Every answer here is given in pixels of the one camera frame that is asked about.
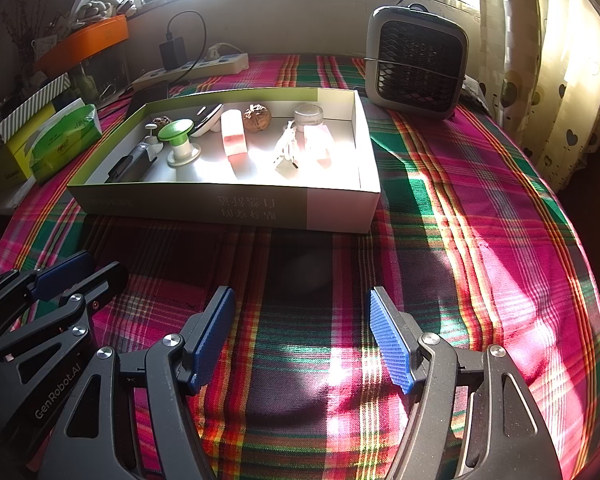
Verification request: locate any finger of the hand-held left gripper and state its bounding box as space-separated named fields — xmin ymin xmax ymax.
xmin=0 ymin=251 xmax=95 ymax=321
xmin=0 ymin=261 xmax=129 ymax=367

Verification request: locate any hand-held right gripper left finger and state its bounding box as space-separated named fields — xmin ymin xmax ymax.
xmin=37 ymin=285 xmax=237 ymax=480

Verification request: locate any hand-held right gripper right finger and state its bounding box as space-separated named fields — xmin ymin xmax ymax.
xmin=369 ymin=286 xmax=563 ymax=480

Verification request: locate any black rectangular device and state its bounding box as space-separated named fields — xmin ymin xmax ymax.
xmin=105 ymin=142 xmax=161 ymax=183

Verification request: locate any white and green cardboard tray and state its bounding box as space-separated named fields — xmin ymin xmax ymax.
xmin=67 ymin=87 xmax=382 ymax=235

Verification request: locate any green mushroom-shaped knob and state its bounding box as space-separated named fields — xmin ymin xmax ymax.
xmin=158 ymin=119 xmax=202 ymax=167

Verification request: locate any pink translucent block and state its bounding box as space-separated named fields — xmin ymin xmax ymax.
xmin=302 ymin=125 xmax=333 ymax=168
xmin=220 ymin=111 xmax=249 ymax=157

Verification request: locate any black and white oval gadget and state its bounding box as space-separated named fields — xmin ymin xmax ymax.
xmin=191 ymin=104 xmax=224 ymax=137

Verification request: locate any white charging cable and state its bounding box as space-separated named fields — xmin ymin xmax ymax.
xmin=271 ymin=120 xmax=301 ymax=171

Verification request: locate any light brown walnut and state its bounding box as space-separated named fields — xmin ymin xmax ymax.
xmin=243 ymin=104 xmax=273 ymax=134

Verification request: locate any yellow box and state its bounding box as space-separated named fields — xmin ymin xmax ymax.
xmin=0 ymin=107 xmax=61 ymax=183

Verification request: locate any green tissue pack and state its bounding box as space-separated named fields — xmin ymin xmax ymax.
xmin=30 ymin=104 xmax=103 ymax=184

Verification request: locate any plaid tablecloth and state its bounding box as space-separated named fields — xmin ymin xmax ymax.
xmin=0 ymin=52 xmax=600 ymax=480

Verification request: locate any striped box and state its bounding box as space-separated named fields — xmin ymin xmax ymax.
xmin=0 ymin=74 xmax=73 ymax=148

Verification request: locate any black phone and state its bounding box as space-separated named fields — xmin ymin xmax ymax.
xmin=125 ymin=84 xmax=171 ymax=116

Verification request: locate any orange box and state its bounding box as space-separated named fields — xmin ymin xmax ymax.
xmin=34 ymin=14 xmax=130 ymax=73

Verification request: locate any white power strip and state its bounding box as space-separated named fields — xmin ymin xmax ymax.
xmin=131 ymin=52 xmax=250 ymax=88

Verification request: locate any pile of plastic bags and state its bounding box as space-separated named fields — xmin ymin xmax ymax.
xmin=67 ymin=0 xmax=136 ymax=36

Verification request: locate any grey desktop fan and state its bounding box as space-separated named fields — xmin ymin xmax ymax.
xmin=364 ymin=4 xmax=468 ymax=121

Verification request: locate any heart-patterned curtain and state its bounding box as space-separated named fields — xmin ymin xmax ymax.
xmin=475 ymin=0 xmax=600 ymax=191

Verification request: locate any black charger with cable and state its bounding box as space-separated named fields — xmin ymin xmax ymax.
xmin=159 ymin=10 xmax=208 ymax=71

